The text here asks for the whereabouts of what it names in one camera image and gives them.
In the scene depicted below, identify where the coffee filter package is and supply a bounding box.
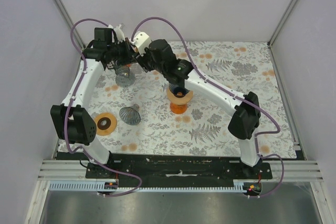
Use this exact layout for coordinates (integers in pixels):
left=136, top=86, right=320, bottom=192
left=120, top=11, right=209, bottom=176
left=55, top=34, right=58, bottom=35
left=102, top=60, right=132, bottom=70

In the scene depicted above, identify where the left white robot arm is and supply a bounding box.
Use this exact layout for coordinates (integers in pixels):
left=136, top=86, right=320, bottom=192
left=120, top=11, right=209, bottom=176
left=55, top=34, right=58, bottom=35
left=50, top=25, right=134, bottom=178

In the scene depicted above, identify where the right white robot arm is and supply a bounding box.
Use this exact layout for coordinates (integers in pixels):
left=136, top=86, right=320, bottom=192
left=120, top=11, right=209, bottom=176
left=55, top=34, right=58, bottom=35
left=132, top=38, right=260, bottom=179

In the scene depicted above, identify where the grey glass dripper cone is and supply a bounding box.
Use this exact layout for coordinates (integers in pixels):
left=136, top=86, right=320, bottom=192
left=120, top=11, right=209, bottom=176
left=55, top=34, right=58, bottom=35
left=119, top=104, right=141, bottom=125

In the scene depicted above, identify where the floral tablecloth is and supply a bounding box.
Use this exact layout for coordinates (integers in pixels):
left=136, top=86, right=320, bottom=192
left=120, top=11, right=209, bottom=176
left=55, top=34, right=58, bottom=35
left=87, top=41, right=297, bottom=159

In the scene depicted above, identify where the orange glass carafe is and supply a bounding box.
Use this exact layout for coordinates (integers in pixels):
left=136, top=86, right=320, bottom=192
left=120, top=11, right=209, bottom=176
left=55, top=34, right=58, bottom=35
left=170, top=103, right=187, bottom=114

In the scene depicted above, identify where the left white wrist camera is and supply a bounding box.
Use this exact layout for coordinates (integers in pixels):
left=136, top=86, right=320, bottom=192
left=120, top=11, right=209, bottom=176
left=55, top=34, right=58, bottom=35
left=110, top=24, right=125, bottom=42

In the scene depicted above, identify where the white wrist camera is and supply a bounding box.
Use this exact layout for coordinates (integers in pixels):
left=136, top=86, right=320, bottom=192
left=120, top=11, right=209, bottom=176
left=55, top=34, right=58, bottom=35
left=131, top=31, right=152, bottom=56
left=110, top=24, right=125, bottom=42

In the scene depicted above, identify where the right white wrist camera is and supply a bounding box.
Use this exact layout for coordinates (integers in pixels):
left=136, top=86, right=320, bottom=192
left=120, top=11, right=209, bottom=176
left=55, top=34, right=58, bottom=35
left=131, top=31, right=152, bottom=56

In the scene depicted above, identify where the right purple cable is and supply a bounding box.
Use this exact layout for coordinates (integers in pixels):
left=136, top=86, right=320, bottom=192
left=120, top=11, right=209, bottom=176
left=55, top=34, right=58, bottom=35
left=131, top=16, right=286, bottom=199

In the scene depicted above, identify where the purple cable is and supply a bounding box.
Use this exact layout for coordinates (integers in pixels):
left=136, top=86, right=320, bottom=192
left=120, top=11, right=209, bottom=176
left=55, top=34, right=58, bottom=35
left=64, top=18, right=144, bottom=198
left=131, top=16, right=286, bottom=199

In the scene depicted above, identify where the black mounting base plate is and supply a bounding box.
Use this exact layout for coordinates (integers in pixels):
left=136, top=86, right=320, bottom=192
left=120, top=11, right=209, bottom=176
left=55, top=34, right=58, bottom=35
left=85, top=154, right=272, bottom=187

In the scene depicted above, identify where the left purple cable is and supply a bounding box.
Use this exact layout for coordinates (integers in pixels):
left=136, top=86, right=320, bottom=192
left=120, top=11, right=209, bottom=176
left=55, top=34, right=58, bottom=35
left=64, top=18, right=144, bottom=198

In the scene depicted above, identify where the aluminium frame rail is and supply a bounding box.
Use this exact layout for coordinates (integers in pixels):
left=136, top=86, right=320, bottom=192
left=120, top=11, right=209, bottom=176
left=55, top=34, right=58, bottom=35
left=37, top=160, right=323, bottom=182

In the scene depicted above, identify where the white slotted cable duct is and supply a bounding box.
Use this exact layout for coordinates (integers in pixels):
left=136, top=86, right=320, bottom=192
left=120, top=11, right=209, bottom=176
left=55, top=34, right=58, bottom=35
left=49, top=180, right=248, bottom=193

